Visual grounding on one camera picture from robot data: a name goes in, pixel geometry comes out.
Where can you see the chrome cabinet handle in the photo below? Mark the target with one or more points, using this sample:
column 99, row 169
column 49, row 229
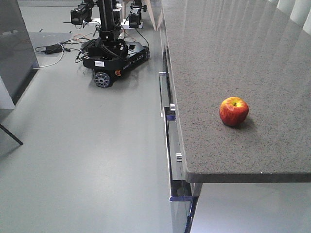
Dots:
column 167, row 105
column 180, row 190

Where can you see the black wheeled mobile robot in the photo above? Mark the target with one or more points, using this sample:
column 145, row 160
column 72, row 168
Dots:
column 108, row 56

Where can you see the chrome cabinet handle upper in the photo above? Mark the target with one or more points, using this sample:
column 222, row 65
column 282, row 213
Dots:
column 167, row 105

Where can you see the black power adapter brick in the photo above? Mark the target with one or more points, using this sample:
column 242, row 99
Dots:
column 52, row 49

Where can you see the chrome cabinet handle lower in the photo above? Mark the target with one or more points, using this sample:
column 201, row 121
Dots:
column 180, row 190

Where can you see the red yellow apple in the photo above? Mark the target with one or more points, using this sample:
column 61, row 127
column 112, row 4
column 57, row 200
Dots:
column 233, row 111

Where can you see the light wooden easel legs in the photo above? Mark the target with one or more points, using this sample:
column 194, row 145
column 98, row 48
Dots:
column 148, row 3

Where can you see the dark grey cabinet left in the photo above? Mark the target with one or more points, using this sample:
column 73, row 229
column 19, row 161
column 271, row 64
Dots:
column 18, row 65

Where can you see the grey stone counter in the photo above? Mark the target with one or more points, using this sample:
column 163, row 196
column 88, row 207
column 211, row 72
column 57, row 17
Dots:
column 251, row 50

